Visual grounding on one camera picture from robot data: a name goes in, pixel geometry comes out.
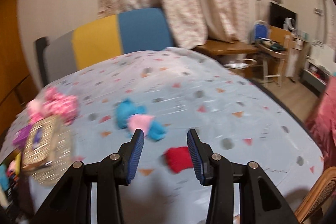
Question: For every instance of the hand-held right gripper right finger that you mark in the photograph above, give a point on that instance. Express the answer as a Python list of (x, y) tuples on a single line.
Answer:
[(195, 158)]

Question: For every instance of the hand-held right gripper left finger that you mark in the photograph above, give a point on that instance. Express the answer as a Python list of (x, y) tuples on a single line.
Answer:
[(134, 161)]

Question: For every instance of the red cloth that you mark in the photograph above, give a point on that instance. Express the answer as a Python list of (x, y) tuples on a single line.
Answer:
[(178, 158)]

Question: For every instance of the blue plush toy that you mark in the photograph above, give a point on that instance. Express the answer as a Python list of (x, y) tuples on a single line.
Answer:
[(124, 113)]

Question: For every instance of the ornate silver tissue box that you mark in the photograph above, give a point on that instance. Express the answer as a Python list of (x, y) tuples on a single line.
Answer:
[(44, 150)]

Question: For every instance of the pink spotted plush toy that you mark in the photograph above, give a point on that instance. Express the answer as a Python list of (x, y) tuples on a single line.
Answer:
[(57, 103)]

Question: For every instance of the round stool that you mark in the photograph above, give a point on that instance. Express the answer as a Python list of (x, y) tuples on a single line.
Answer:
[(249, 61)]

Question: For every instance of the purple cardboard box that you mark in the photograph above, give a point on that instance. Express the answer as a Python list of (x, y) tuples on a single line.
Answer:
[(22, 136)]

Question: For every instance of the wooden side table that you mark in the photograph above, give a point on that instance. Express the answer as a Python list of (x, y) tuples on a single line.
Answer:
[(225, 47)]

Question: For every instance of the wicker chair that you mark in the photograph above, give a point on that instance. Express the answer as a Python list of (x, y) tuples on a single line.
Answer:
[(323, 187)]

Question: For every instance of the grey yellow blue chair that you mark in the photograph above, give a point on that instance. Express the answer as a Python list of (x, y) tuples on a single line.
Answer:
[(141, 29)]

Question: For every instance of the small round table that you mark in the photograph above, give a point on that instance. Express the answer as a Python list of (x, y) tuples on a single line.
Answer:
[(273, 52)]

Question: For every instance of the pink cloth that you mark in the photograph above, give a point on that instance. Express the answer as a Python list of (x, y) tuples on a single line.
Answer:
[(325, 121)]

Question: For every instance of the blue folding chair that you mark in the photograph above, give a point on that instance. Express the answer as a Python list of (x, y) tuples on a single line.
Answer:
[(260, 31)]

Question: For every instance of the white low cabinet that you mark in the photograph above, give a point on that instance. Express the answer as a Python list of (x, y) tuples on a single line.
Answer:
[(317, 74)]

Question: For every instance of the orange wooden wardrobe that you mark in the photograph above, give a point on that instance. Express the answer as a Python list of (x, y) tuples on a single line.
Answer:
[(10, 56)]

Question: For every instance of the white round fan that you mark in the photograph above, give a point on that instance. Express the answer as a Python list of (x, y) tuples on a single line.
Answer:
[(290, 23)]

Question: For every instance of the black television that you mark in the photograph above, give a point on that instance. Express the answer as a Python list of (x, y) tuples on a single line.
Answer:
[(279, 15)]

